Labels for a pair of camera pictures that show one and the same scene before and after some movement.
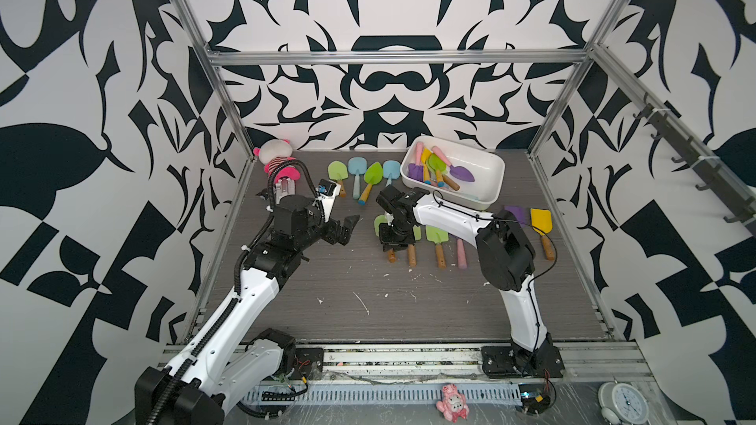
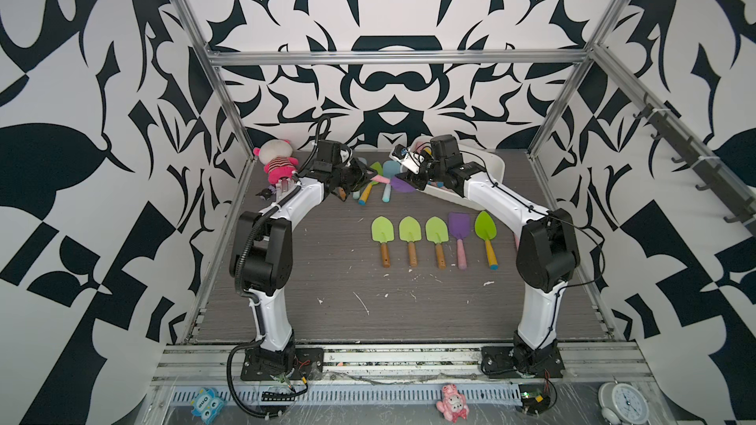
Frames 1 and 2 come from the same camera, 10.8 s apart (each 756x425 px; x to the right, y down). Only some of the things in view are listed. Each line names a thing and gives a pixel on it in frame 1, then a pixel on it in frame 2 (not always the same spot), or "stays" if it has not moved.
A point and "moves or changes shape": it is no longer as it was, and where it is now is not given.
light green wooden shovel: (383, 218) moves or changes shape
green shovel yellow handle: (373, 175) stays
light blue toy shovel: (391, 170) stays
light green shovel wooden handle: (435, 235) stays
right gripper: (389, 243) -> (416, 180)
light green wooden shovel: (411, 250) stays
